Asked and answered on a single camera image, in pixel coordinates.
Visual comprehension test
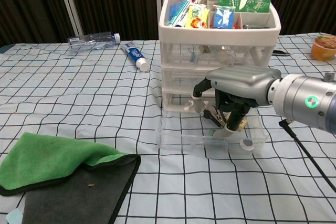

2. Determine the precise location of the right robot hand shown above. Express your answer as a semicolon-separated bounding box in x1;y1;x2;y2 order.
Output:
192;66;282;140

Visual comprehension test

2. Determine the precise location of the white drawer organizer with stationery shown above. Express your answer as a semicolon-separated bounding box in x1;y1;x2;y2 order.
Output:
158;0;282;109

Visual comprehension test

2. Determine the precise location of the blue white sachet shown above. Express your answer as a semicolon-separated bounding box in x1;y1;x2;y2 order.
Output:
213;5;236;29

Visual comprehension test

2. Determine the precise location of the small round white cap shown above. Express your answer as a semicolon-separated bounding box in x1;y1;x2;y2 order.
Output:
239;139;255;152

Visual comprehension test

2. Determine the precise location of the yellow snack packet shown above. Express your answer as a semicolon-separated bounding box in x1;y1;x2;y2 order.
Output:
185;5;211;29

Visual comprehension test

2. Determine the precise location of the orange jelly cup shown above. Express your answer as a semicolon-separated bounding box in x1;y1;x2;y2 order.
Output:
310;34;336;61

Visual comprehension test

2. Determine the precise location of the small blue box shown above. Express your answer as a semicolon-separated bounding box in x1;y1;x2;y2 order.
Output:
169;1;188;22

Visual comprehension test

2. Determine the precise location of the blue white toothpaste tube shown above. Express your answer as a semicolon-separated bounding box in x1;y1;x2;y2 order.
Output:
120;42;150;72

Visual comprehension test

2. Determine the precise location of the checkered light blue tablecloth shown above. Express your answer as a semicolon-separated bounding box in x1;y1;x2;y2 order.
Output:
0;34;336;224

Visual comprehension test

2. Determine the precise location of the clear plastic water bottle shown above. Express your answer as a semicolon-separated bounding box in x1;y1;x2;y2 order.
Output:
67;31;121;55

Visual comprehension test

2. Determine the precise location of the black folding screen divider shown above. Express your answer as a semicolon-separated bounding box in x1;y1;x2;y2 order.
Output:
0;0;336;49

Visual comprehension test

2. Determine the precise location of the green and grey cloth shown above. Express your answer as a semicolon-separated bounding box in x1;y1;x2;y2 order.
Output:
0;132;142;224

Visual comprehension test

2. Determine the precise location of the light blue paper scrap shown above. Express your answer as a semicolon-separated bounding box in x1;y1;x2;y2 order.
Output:
5;207;24;224

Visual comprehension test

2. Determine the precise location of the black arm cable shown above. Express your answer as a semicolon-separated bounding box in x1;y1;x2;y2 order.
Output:
278;119;336;196

